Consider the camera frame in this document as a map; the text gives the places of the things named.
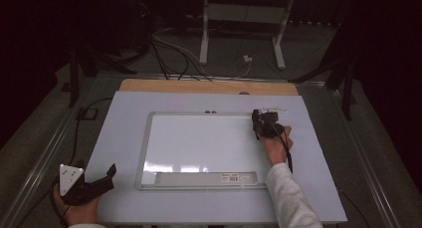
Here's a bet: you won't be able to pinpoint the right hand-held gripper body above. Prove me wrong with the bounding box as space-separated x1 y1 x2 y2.
255 116 287 140

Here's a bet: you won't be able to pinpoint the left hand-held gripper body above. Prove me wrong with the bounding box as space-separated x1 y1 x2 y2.
59 163 107 207

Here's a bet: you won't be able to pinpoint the grey framed whiteboard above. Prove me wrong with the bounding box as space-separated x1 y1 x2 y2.
133 111 272 192

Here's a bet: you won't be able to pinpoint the person's right hand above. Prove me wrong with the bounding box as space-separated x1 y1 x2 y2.
259 124 295 167

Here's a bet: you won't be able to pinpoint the person's left hand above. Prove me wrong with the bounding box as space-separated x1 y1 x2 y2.
53 183 102 228

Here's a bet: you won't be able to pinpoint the large white table cover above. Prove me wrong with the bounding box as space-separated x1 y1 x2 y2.
84 90 348 226

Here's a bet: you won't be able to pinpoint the black floor box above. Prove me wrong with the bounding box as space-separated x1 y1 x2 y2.
76 107 100 120

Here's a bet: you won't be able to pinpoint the black stand legs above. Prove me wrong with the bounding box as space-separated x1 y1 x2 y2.
288 52 357 121
67 43 138 109

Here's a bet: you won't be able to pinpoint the grey metal stand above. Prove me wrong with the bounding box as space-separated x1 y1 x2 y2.
198 0 297 71

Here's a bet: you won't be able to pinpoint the left hand-held gripper black cable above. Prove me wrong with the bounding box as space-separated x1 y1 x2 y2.
49 176 72 228

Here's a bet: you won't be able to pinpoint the hand-held gripper black cable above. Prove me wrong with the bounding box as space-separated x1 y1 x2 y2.
49 176 72 228
278 129 295 174

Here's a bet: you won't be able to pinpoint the right hand-held gripper black cable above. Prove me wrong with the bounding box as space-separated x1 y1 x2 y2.
278 129 295 174

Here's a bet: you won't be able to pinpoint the metal floor rail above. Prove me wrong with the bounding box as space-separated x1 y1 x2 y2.
0 76 101 228
326 85 404 228

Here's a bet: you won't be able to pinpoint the thin black floor cable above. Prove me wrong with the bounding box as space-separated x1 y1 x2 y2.
70 97 114 166

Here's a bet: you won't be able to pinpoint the white floor cable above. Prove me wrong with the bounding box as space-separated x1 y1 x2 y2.
151 33 252 82

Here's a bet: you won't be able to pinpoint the black floor cable bundle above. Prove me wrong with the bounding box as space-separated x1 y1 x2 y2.
148 38 213 82

